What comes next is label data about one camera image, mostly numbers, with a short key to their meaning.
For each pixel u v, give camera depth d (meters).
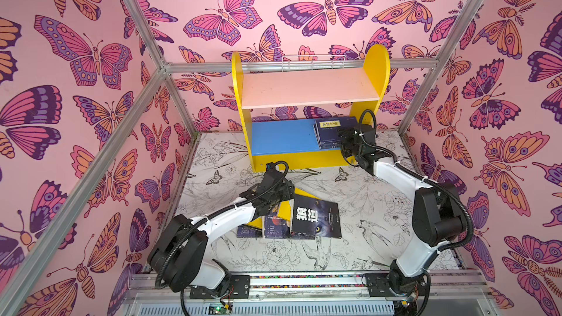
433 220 0.48
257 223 0.83
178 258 0.42
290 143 0.97
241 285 0.73
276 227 0.81
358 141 0.73
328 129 0.96
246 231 0.85
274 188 0.68
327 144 0.92
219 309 0.72
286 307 0.78
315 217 0.85
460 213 0.45
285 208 0.83
